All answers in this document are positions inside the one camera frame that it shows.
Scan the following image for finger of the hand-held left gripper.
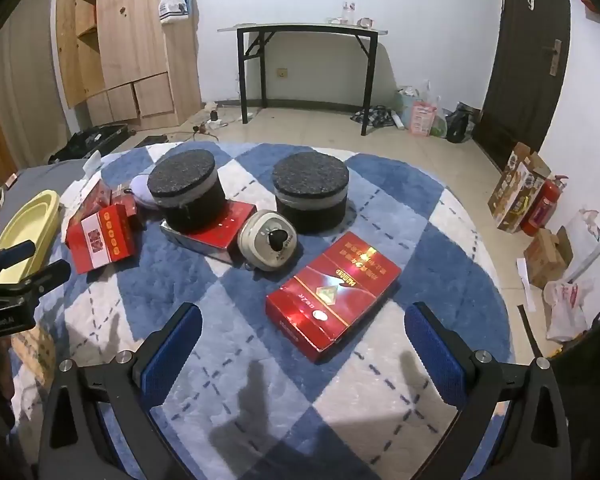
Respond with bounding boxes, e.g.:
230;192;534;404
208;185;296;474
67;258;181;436
7;261;72;297
0;240;37;273

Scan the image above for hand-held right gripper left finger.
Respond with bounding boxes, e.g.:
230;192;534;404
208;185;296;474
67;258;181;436
37;303;202;480

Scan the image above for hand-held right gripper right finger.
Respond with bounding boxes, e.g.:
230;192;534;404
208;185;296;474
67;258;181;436
404;303;572;480

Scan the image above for yellow plastic tray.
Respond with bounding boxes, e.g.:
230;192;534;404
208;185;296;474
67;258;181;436
0;190;62;285

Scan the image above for large red carton box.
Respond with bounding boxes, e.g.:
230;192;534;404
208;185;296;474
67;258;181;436
266;231;402;365

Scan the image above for red carton box silver sides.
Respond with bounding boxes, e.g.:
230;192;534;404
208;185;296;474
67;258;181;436
160;200;257;264

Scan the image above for black foam cylinder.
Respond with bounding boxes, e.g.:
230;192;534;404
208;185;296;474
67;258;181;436
147;149;227;235
272;152;350;235

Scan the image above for red box with white label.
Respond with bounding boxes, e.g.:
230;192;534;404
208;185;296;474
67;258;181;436
65;204;137;276

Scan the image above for black open suitcase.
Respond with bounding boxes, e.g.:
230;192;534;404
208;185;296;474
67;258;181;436
47;122;131;165

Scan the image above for white red printed plastic bag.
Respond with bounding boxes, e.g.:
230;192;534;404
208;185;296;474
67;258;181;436
542;277;595;343

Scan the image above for brown cardboard box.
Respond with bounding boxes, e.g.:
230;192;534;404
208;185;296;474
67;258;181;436
522;227;573;288

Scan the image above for cream round timer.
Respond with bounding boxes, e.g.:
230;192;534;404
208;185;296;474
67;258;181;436
237;209;298;273

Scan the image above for blue checkered blanket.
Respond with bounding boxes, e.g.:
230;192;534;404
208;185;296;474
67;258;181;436
10;141;513;480

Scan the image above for red fire extinguisher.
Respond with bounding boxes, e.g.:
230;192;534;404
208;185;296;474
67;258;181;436
521;175;569;237

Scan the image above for printed cardboard box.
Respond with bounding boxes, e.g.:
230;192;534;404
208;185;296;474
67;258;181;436
487;141;552;234

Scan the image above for white paper bag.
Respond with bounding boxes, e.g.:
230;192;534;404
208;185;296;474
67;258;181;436
562;208;600;281

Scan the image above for black plastic bag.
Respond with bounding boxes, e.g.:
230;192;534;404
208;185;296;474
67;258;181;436
446;102;478;145

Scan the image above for pink packet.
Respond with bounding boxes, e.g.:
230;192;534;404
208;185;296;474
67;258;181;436
411;100;440;137

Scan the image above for plaid cloth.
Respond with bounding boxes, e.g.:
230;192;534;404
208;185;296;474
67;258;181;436
350;105;396;128

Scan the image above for wooden wardrobe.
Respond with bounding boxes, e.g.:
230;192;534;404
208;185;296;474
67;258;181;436
55;0;202;131

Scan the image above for white hanging plastic bag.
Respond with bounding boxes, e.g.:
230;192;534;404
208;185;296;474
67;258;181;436
158;0;190;26

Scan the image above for dark door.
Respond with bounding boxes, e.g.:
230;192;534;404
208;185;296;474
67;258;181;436
472;0;572;171

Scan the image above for black folding table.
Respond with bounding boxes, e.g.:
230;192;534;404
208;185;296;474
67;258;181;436
217;24;388;137

